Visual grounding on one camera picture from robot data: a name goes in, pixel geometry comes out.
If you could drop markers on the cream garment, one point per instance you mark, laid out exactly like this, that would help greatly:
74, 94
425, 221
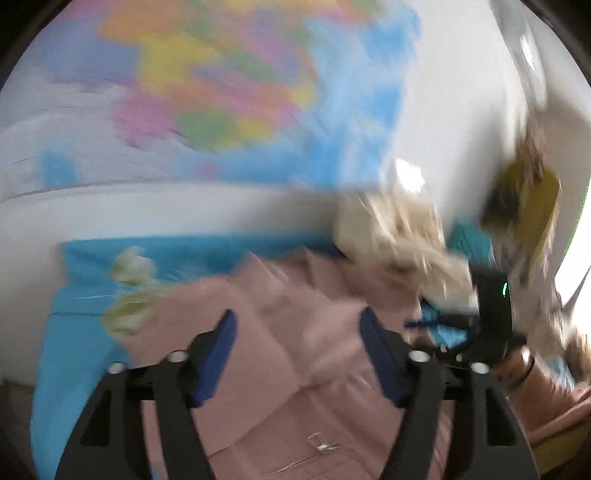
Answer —
401, 231

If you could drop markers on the colourful wall map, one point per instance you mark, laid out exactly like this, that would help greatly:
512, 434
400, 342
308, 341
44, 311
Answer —
296, 93

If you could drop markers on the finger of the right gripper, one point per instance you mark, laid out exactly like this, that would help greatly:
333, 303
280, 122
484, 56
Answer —
438, 322

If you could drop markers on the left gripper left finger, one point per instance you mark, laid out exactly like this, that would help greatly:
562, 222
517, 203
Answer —
108, 440

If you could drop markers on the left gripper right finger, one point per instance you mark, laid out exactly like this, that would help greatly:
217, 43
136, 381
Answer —
487, 441

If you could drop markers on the teal plastic basket rack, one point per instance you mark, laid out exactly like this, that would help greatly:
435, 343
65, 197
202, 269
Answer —
469, 240

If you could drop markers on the mustard yellow hanging garment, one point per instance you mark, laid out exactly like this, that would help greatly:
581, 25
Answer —
530, 234

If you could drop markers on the black handbag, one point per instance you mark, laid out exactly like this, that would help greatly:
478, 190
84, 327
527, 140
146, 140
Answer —
502, 207

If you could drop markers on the white wall socket panel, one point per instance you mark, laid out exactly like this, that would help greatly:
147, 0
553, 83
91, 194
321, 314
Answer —
408, 177

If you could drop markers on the blue floral bed sheet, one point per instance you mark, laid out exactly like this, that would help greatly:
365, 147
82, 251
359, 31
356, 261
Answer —
76, 346

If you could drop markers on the pink shirt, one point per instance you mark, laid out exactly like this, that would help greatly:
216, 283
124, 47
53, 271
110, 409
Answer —
299, 398

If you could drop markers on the right forearm pink sleeve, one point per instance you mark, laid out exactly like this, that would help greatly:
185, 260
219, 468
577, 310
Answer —
546, 408

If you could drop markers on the right hand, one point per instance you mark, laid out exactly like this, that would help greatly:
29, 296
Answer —
514, 369

